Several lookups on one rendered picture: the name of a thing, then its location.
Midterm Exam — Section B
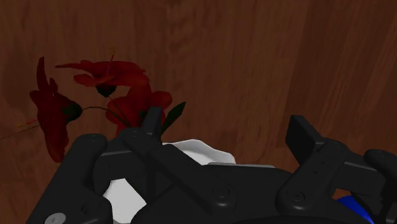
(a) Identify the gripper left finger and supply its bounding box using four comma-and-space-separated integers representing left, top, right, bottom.
25, 106, 239, 224

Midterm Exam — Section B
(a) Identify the blue round object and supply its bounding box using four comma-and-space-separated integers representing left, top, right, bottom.
337, 195, 375, 224

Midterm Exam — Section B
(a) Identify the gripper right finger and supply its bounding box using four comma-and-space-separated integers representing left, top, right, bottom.
275, 115, 397, 224

